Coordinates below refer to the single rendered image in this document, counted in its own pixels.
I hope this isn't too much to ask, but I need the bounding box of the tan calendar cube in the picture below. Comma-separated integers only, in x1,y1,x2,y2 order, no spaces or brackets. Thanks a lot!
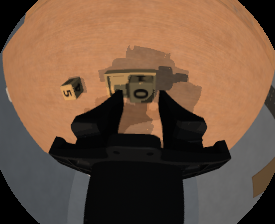
129,75,153,103
60,77,83,100

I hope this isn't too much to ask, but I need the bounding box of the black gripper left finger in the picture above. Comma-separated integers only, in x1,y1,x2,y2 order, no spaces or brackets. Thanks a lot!
71,90,124,148

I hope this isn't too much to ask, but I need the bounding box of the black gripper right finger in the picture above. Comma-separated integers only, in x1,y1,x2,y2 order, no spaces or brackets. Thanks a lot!
158,90,207,152

